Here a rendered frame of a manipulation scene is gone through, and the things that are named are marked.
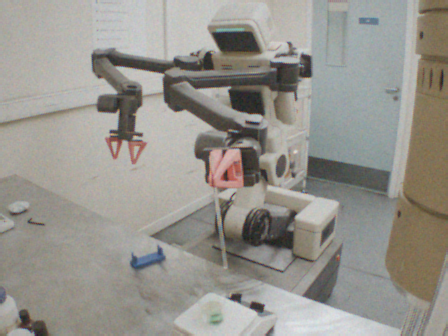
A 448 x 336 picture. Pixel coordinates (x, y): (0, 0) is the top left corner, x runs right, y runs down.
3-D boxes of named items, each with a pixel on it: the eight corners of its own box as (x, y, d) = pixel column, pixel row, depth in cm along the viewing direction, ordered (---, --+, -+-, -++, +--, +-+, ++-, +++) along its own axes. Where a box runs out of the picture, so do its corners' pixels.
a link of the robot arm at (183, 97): (177, 68, 104) (179, 102, 110) (159, 71, 101) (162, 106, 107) (274, 115, 74) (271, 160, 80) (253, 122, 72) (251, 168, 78)
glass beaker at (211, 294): (225, 309, 68) (225, 276, 65) (228, 328, 63) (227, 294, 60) (195, 310, 68) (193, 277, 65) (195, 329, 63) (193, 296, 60)
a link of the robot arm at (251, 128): (265, 115, 76) (263, 150, 81) (214, 108, 79) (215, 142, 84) (249, 139, 67) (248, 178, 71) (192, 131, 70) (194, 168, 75)
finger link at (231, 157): (225, 161, 54) (242, 146, 62) (182, 162, 56) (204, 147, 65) (230, 203, 56) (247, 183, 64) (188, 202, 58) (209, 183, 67)
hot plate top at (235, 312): (210, 294, 73) (210, 290, 73) (259, 316, 67) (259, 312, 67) (171, 325, 64) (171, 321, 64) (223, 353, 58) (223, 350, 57)
